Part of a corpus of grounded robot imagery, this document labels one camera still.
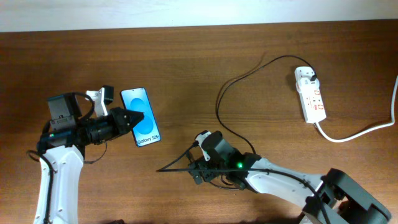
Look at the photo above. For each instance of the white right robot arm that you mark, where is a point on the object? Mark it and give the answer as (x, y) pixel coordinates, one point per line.
(331, 198)

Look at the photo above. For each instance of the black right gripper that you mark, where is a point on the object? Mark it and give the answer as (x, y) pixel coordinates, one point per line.
(199, 171)

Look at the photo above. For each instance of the white charger plug adapter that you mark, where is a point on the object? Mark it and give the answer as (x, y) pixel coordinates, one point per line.
(305, 85)

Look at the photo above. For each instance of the blue Galaxy smartphone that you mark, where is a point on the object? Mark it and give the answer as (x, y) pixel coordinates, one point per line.
(146, 130)

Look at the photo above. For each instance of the white power strip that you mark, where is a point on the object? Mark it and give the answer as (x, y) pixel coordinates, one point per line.
(312, 103)

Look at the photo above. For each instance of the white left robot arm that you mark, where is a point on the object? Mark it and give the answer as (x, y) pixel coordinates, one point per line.
(61, 152)

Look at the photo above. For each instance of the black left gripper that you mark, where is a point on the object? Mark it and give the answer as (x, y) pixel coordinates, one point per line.
(117, 122)

